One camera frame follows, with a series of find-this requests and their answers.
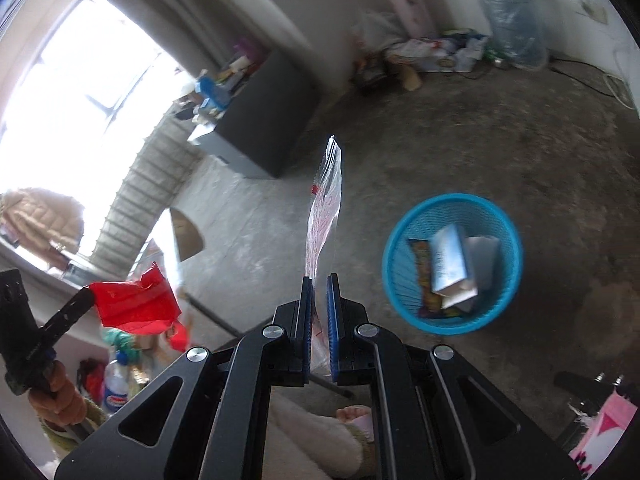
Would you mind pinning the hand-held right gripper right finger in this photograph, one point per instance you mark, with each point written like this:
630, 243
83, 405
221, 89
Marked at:
334, 320

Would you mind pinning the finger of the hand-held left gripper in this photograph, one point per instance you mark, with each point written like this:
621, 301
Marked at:
65, 317

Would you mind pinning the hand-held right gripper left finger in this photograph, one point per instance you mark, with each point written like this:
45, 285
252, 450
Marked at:
307, 320

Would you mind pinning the red plastic wrapper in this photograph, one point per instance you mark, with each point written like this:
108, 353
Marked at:
135, 305

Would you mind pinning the blue plastic wastebasket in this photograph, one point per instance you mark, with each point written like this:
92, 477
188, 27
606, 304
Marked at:
400, 270

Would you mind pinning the clear plastic bottle blue cap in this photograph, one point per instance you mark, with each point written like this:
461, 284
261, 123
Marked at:
116, 385

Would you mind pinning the yellow snack bag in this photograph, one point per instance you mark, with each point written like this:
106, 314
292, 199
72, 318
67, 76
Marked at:
425, 270

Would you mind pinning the clear plastic bag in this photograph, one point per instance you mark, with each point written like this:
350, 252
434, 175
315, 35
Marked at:
327, 210

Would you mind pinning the red and white snack bag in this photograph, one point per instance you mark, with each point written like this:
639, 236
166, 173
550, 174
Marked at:
177, 337

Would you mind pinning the blue and white cardboard box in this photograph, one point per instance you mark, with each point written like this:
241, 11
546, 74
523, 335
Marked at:
450, 260

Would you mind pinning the white paper packet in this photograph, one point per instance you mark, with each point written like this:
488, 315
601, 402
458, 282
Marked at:
482, 260

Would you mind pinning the person's left hand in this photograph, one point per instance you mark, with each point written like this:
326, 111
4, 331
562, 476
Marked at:
57, 395

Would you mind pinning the pile of colourful bags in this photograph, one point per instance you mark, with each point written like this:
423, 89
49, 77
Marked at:
92, 380

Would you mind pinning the person's foot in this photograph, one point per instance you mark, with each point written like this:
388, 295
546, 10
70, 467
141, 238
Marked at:
352, 415

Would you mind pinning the beige quilted jacket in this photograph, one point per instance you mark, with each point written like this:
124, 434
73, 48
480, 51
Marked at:
40, 220

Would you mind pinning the green and white fuzzy clothing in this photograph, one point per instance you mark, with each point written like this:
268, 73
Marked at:
310, 440

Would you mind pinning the brown cardboard piece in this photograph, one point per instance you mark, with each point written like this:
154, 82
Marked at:
185, 235

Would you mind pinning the metal window railing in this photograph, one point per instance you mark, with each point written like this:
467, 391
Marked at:
145, 185

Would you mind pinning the grey cabinet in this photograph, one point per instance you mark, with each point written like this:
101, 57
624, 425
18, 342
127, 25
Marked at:
265, 120

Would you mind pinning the blue bottle white cap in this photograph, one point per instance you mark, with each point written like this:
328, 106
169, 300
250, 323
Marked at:
212, 95

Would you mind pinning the heap of floor clutter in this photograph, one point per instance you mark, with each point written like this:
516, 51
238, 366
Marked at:
435, 52

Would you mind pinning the pink and white printed cloth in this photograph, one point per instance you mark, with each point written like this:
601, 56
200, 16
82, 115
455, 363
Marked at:
607, 425

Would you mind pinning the white plastic bag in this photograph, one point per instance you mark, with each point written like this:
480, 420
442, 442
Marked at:
372, 27

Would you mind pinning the large water jug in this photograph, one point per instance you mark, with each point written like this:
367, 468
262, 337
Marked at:
510, 25

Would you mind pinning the black metal frame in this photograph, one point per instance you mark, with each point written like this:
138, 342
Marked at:
575, 382

